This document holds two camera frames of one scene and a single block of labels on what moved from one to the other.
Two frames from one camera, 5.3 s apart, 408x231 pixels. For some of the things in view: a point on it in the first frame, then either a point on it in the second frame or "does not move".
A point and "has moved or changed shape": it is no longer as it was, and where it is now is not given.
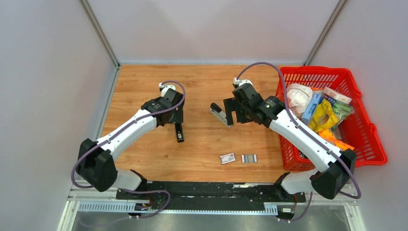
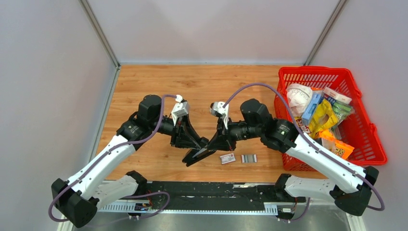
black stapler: [179, 131] has moved or changed shape
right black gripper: [231, 105] → [221, 141]
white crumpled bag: [299, 96] does not move
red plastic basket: [357, 130] does not move
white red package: [337, 95] does not move
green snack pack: [340, 110] does not move
